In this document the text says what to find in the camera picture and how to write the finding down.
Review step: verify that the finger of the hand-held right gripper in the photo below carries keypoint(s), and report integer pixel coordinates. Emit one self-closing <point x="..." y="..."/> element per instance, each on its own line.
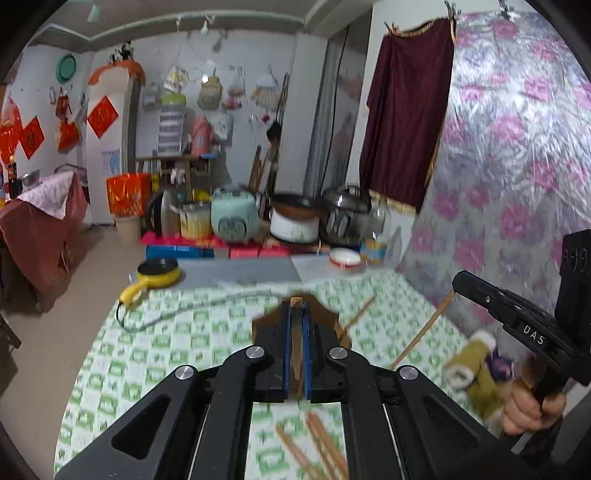
<point x="498" y="307"/>

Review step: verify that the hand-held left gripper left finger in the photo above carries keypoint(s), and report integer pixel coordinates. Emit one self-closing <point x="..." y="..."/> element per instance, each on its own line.
<point x="288" y="350"/>

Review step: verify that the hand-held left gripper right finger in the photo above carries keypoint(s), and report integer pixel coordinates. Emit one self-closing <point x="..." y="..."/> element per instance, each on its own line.
<point x="308" y="350"/>

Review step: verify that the wooden slatted chopstick holder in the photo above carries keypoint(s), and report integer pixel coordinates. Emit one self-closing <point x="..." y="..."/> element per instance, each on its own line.
<point x="328" y="319"/>

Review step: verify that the person's right hand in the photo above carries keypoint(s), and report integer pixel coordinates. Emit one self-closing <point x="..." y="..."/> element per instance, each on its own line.
<point x="524" y="408"/>

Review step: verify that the purple cloth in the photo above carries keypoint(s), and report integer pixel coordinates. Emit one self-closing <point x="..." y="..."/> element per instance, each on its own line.
<point x="502" y="368"/>

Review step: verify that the grey board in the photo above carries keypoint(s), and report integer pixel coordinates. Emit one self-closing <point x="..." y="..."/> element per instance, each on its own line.
<point x="240" y="272"/>

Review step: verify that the white round box red band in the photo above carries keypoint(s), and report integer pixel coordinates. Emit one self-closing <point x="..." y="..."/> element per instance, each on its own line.
<point x="345" y="258"/>

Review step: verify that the green checked tablecloth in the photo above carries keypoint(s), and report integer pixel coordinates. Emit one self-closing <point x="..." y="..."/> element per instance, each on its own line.
<point x="184" y="350"/>

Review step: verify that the white slow cooker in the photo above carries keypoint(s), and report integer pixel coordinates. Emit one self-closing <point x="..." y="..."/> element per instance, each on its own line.
<point x="295" y="224"/>

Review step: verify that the glass jar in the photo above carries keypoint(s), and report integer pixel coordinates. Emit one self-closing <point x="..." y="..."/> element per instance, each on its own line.
<point x="378" y="235"/>

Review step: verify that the steel pressure cooker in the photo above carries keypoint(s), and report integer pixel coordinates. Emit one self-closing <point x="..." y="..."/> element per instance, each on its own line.
<point x="344" y="217"/>

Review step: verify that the mint green rice cooker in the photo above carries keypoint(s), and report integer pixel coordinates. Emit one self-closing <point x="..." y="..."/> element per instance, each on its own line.
<point x="235" y="217"/>

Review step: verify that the pink floral blanket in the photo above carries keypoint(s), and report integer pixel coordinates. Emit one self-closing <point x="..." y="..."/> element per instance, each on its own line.
<point x="508" y="161"/>

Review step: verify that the blue crate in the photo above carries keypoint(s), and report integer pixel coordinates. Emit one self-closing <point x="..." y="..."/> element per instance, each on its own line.
<point x="180" y="252"/>

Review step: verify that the yellow electric frying pan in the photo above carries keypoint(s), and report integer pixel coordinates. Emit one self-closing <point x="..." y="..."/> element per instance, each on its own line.
<point x="159" y="273"/>

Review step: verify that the cream cooking pot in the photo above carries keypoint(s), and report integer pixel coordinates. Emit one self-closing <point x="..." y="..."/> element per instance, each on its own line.
<point x="196" y="221"/>

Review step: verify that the steel electric kettle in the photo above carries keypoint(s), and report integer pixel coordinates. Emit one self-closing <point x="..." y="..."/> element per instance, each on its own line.
<point x="159" y="214"/>

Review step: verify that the beige waste bin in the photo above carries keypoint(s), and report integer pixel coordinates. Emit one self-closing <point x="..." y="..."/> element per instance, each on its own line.
<point x="127" y="230"/>

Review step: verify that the red gift box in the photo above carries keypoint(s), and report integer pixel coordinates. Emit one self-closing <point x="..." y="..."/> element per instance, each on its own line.
<point x="129" y="194"/>

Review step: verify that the pink thermos jug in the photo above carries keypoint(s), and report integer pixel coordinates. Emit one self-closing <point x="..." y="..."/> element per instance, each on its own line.
<point x="202" y="136"/>

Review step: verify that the white refrigerator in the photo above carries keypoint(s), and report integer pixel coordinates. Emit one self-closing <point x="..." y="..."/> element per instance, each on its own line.
<point x="104" y="184"/>

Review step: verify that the plastic drawer unit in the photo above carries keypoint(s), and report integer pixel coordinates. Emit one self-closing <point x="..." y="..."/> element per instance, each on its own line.
<point x="171" y="131"/>

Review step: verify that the table with red cloth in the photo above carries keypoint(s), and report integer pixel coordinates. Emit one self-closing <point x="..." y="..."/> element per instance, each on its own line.
<point x="41" y="249"/>

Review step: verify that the pink floral cloth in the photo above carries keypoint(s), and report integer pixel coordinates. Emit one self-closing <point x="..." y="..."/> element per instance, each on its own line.
<point x="51" y="191"/>

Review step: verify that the red diamond paper decoration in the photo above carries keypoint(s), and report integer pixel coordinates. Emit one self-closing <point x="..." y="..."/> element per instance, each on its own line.
<point x="31" y="137"/>
<point x="102" y="117"/>

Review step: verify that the steel bowl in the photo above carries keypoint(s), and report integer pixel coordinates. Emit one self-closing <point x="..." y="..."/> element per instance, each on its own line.
<point x="31" y="179"/>

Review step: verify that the red hanging bag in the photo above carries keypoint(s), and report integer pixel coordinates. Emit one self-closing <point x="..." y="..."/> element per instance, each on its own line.
<point x="68" y="131"/>

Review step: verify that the orange cloth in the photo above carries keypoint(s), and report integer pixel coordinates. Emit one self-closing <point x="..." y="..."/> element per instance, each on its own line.
<point x="117" y="69"/>

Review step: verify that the green plate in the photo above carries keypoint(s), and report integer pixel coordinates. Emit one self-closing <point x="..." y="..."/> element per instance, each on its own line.
<point x="66" y="68"/>

